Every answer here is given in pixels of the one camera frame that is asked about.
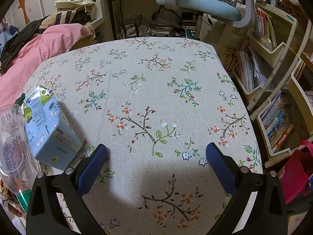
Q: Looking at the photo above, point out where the light blue milk carton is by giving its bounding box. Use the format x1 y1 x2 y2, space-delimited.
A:
22 84 84 170

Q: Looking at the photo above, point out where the beige tote bag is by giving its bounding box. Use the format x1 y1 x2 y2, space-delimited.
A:
218 27 250 74

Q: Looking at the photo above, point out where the blue grey desk chair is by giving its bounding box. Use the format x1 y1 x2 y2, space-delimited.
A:
156 0 263 41

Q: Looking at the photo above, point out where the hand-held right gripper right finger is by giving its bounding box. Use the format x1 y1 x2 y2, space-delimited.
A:
206 142 288 235

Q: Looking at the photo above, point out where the beige backpack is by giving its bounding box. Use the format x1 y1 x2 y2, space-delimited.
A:
54 0 96 13

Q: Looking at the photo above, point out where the red tote bag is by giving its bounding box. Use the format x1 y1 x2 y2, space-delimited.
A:
277 141 313 205

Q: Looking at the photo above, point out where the black jacket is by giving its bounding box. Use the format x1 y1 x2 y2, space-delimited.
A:
0 17 49 64

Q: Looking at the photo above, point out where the pile of papers under desk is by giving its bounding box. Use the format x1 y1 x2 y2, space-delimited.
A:
122 17 196 39

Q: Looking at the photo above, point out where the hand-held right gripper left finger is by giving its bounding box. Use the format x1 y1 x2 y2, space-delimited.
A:
26 144 109 235

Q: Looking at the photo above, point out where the clear plastic bottle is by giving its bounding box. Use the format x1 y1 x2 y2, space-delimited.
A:
0 104 40 214

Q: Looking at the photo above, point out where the pink blanket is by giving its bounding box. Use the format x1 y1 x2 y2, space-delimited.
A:
0 24 94 108

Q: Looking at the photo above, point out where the stack of papers and folders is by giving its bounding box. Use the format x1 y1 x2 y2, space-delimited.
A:
238 50 268 93

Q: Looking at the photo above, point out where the floral tablecloth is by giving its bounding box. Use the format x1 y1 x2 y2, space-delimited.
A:
13 37 263 235

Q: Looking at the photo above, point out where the whale print curtain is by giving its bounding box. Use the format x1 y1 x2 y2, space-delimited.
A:
0 21 10 54

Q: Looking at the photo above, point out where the small white shelf trolley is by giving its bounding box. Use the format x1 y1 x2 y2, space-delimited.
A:
231 4 299 110

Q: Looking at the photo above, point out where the beige navy striped cloth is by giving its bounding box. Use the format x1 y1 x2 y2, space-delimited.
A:
40 10 91 30

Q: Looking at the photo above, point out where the row of colourful books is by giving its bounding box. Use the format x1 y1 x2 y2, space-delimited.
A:
260 92 295 153

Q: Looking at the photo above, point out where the row of upright books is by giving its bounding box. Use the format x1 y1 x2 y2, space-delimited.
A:
254 7 278 47

